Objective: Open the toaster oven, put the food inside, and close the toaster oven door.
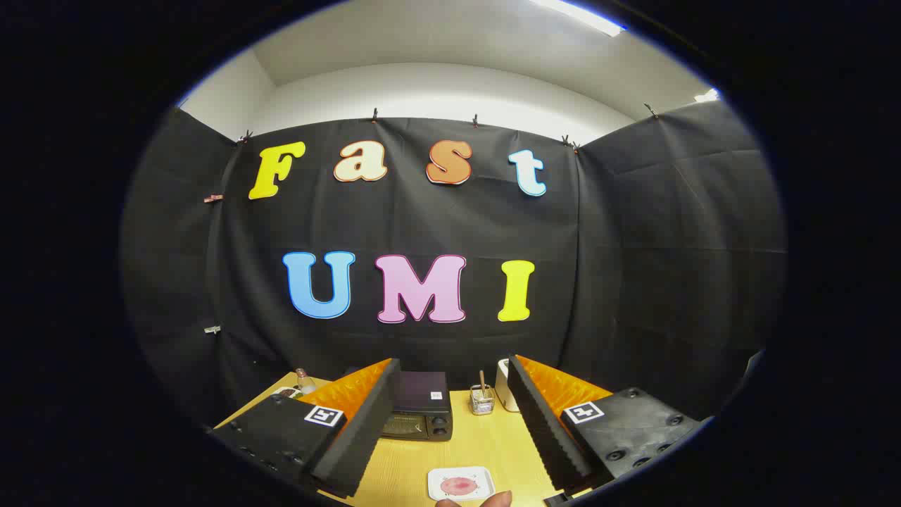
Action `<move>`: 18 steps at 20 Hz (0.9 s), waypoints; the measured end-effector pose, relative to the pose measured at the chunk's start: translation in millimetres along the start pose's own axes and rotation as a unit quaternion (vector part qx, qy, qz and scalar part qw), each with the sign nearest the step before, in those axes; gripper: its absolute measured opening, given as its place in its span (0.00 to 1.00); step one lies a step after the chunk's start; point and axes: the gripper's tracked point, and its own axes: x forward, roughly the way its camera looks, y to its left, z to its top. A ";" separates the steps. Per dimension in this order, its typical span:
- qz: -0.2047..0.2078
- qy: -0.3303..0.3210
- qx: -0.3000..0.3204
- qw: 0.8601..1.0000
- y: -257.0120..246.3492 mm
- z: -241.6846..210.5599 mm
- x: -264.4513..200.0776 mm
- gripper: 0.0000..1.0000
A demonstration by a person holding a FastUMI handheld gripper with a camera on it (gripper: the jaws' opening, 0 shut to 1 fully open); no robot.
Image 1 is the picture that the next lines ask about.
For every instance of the black toaster oven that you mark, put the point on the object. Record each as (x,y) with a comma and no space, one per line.
(422,394)

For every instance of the small glass bottle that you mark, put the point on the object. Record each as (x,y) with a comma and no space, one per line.
(305,384)

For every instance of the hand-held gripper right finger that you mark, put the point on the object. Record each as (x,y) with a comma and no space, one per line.
(545,429)

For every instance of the white pop-up toaster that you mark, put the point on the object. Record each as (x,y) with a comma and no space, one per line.
(504,387)

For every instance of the small ceiling light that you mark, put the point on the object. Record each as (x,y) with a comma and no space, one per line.
(707,96)

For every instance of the long ceiling light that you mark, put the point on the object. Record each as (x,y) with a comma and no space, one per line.
(581,15)

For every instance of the wooden stick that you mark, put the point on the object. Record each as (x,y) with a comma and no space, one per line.
(483,380)

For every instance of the pink round meat slice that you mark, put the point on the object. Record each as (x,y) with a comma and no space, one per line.
(459,485)

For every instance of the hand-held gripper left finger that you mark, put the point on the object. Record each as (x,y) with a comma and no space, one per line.
(366,436)

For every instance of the white square plate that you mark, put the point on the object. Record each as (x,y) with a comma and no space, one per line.
(436,473)

